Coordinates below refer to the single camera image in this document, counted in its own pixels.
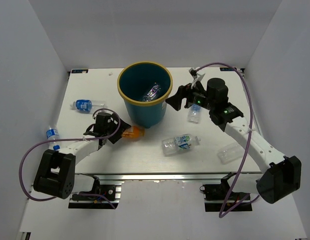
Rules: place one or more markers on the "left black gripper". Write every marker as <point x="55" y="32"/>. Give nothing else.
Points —
<point x="117" y="137"/>

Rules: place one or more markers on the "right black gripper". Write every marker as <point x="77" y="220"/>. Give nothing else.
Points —
<point x="183" y="92"/>

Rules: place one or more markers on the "orange juice bottle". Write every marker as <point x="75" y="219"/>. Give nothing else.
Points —
<point x="133" y="132"/>

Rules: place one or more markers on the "Aquafina clear water bottle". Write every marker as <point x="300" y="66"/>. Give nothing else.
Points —
<point x="194" y="114"/>

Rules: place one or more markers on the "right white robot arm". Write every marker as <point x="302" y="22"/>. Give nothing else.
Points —
<point x="280" y="174"/>

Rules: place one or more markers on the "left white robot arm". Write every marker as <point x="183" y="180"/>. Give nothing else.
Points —
<point x="56" y="172"/>

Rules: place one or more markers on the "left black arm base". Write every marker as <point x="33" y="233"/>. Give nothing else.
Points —
<point x="104" y="196"/>

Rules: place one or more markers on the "teal bin with yellow rim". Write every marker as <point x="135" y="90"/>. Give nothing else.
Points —
<point x="144" y="87"/>

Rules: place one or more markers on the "right corner marker sticker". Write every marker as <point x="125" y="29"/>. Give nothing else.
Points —
<point x="227" y="69"/>

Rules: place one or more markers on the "corner marker sticker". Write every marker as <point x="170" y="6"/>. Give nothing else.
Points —
<point x="79" y="71"/>
<point x="227" y="69"/>

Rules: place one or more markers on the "clear bottle dark blue label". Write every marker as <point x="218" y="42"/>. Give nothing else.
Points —
<point x="87" y="106"/>

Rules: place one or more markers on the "clear bottle green white label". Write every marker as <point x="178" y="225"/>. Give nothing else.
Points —
<point x="179" y="144"/>

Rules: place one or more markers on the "small bottle blue label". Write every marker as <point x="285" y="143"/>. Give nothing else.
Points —
<point x="52" y="135"/>

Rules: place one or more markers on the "left corner marker sticker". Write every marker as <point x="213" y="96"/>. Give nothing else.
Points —
<point x="79" y="71"/>

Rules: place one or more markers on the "crushed clear unlabelled bottle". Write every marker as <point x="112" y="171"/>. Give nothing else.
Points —
<point x="230" y="153"/>

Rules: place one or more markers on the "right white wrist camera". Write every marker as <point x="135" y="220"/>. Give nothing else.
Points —
<point x="196" y="77"/>

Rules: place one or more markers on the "aluminium front rail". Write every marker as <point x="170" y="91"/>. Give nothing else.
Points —
<point x="214" y="177"/>

